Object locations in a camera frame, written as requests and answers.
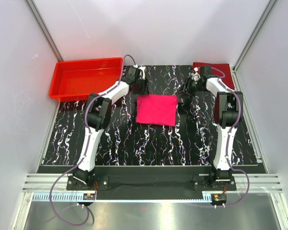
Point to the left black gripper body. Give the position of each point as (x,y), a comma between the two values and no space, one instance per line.
(139,83)

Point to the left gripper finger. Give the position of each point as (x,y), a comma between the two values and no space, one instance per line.
(145,87)
(137,91)

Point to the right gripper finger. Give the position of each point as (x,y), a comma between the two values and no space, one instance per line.
(183,90)
(189,96)

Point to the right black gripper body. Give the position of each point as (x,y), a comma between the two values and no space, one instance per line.
(193,86)

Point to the bright pink t-shirt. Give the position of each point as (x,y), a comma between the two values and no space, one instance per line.
(157,109)

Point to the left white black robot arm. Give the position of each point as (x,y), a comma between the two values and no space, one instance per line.
(97,118)

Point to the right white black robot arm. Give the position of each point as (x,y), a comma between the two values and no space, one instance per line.
(227,114)

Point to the folded dark red t-shirt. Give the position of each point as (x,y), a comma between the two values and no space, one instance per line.
(222,70)

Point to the red plastic bin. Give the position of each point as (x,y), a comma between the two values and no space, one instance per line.
(76,80)

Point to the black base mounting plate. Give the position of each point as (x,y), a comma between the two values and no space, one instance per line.
(186,190)

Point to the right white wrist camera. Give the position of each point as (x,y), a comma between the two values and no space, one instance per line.
(195,75)

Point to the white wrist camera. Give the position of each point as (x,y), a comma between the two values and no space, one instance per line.
(140,72)
(195,75)

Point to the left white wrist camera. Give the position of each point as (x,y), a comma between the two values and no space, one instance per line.
(140,72)

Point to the white slotted cable duct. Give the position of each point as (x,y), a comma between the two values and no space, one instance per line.
(86,198)

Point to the right aluminium frame post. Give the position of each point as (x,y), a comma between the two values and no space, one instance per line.
(257,29)

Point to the aluminium frame post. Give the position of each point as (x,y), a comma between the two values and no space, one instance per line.
(257,29)
(43,28)

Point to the left aluminium frame post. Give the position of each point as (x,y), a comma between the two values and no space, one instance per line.
(43,28)

